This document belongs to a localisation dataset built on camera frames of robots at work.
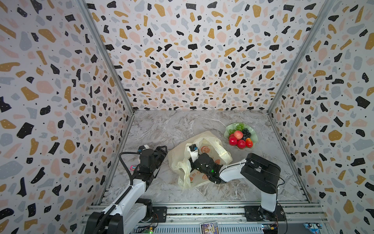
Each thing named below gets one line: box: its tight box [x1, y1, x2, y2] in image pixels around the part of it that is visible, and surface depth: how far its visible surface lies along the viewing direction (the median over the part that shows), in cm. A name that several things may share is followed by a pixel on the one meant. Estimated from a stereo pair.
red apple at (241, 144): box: [237, 139, 246, 149], surface depth 95 cm
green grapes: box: [228, 123, 245, 136], surface depth 105 cm
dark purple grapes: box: [242, 128, 252, 141], surface depth 102 cm
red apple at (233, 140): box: [228, 135, 238, 146], surface depth 94 cm
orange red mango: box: [245, 137, 254, 148], surface depth 96 cm
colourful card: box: [199, 221, 220, 234], surface depth 70 cm
